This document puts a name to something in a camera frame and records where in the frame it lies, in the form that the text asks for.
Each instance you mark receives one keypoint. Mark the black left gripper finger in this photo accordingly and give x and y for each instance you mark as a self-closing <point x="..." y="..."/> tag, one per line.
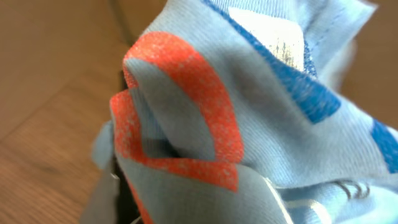
<point x="127" y="211"/>

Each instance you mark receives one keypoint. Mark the light blue t-shirt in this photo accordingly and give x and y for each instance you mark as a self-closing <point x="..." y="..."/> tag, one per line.
<point x="231" y="115"/>

